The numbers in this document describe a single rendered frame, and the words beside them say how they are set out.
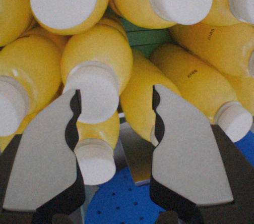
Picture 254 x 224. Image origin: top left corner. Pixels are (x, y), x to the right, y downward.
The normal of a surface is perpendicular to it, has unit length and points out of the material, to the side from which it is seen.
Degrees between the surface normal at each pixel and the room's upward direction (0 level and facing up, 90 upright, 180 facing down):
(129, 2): 69
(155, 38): 0
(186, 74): 90
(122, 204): 90
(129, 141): 90
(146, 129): 29
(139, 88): 81
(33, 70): 58
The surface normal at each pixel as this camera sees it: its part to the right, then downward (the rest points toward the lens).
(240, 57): -0.63, 0.33
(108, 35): 0.37, -0.70
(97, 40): 0.13, -0.63
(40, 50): 0.62, -0.61
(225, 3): -0.23, 0.61
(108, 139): 0.62, 0.22
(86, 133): 0.17, 0.04
